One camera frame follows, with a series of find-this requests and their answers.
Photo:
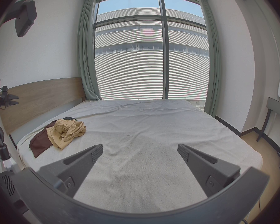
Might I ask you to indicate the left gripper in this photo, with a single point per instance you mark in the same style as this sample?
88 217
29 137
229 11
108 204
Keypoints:
4 99

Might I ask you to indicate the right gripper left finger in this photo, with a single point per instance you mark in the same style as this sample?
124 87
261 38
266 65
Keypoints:
67 171

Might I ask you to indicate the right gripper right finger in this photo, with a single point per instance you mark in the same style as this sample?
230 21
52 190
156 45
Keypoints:
212 171

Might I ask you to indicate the tan shorts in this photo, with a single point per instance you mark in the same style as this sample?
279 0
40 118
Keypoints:
67 132

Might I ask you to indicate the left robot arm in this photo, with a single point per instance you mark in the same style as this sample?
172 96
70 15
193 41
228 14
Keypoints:
1 148

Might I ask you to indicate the bed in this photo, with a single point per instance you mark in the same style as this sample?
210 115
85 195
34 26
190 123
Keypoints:
142 129

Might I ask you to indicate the dark brown garment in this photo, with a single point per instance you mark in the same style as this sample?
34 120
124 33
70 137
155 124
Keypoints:
40 143

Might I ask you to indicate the black garment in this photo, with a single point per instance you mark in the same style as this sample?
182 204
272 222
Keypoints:
68 118

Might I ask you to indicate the grey small table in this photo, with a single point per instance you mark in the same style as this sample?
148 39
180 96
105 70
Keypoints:
274 103

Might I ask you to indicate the window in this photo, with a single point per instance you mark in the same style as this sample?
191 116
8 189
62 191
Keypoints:
164 55

